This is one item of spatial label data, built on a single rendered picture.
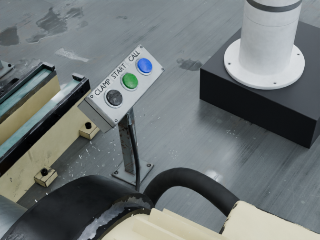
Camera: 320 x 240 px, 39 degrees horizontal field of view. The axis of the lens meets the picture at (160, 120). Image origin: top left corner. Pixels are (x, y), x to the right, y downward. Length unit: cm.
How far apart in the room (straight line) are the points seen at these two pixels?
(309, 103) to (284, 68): 10
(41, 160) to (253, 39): 53
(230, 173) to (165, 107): 26
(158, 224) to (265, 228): 8
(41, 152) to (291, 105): 55
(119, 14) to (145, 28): 12
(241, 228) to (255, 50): 75
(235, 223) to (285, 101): 74
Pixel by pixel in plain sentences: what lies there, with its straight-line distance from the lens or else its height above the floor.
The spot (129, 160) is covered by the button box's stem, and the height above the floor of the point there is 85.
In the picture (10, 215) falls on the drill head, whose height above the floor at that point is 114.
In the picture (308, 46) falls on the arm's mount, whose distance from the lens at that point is 121.
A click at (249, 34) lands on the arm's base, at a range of 104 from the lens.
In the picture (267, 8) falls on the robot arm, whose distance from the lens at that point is 98.
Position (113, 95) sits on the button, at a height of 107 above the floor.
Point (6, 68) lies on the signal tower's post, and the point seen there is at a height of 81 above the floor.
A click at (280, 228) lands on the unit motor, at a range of 34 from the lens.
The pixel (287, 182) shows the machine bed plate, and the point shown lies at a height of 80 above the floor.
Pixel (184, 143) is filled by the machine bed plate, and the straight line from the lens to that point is 107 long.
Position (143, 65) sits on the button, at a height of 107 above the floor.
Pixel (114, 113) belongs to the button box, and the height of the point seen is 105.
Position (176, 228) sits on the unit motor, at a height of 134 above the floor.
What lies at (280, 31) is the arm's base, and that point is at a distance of 102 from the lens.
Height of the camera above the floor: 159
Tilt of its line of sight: 45 degrees down
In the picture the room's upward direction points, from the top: 4 degrees counter-clockwise
